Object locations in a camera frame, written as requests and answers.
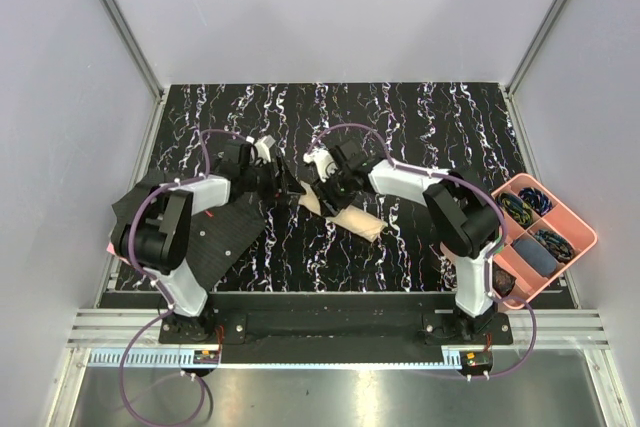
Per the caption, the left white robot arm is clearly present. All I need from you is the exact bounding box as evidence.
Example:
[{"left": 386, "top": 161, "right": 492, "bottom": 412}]
[{"left": 108, "top": 135, "right": 305, "bottom": 343}]

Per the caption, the teal patterned sock roll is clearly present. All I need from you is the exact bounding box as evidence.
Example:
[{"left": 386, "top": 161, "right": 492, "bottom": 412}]
[{"left": 533, "top": 229, "right": 576, "bottom": 264}]

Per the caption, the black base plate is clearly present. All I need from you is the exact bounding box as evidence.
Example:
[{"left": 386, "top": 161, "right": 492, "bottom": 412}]
[{"left": 159, "top": 293, "right": 514, "bottom": 367}]

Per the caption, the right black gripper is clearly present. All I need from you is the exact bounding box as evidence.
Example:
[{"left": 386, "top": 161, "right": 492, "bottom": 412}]
[{"left": 310, "top": 167, "right": 357, "bottom": 219}]

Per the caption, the blue patterned sock roll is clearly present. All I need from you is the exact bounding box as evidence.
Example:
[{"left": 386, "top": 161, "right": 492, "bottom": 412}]
[{"left": 518, "top": 187, "right": 554, "bottom": 217}]

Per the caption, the brown patterned sock roll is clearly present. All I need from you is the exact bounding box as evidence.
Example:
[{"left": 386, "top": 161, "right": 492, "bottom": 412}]
[{"left": 492, "top": 267, "right": 516, "bottom": 297}]

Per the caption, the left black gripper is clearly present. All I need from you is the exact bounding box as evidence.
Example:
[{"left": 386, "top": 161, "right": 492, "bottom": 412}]
[{"left": 241, "top": 155, "right": 306, "bottom": 203}]

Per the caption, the pink divided tray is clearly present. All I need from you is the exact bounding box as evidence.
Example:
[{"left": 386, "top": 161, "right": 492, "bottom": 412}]
[{"left": 440, "top": 174, "right": 597, "bottom": 318}]

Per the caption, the slotted cable duct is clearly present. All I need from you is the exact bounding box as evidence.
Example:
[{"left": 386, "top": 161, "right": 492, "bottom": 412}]
[{"left": 88, "top": 348, "right": 221, "bottom": 369}]

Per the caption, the beige cloth napkin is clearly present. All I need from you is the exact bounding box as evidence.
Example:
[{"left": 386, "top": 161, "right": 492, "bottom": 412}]
[{"left": 298, "top": 182, "right": 388, "bottom": 242}]

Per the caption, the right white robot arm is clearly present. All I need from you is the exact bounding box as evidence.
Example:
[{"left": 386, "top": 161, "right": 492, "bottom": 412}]
[{"left": 303, "top": 141, "right": 506, "bottom": 344}]

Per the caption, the grey rolled sock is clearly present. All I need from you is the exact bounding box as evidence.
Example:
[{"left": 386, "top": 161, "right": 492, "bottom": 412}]
[{"left": 512, "top": 237, "right": 556, "bottom": 277}]

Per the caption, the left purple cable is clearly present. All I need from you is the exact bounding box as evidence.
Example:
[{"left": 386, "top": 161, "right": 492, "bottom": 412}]
[{"left": 119, "top": 129, "right": 254, "bottom": 423}]

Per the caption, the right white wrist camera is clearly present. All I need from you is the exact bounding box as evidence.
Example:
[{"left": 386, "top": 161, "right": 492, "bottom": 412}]
[{"left": 303, "top": 148, "right": 337, "bottom": 182}]

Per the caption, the yellow patterned sock roll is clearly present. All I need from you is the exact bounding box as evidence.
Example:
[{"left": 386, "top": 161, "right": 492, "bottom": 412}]
[{"left": 497, "top": 192, "right": 534, "bottom": 228}]

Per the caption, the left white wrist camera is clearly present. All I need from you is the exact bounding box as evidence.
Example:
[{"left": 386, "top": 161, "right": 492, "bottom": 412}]
[{"left": 246, "top": 135, "right": 277, "bottom": 163}]

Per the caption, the purple cable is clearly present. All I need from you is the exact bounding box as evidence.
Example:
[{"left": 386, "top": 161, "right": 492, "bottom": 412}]
[
  {"left": 119, "top": 129, "right": 254, "bottom": 423},
  {"left": 305, "top": 124, "right": 539, "bottom": 381}
]

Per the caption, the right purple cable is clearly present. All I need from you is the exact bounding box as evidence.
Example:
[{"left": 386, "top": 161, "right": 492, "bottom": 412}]
[{"left": 305, "top": 124, "right": 539, "bottom": 381}]

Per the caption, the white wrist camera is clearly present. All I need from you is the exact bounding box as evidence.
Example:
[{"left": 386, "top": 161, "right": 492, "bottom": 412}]
[
  {"left": 303, "top": 148, "right": 337, "bottom": 182},
  {"left": 246, "top": 135, "right": 277, "bottom": 163}
]

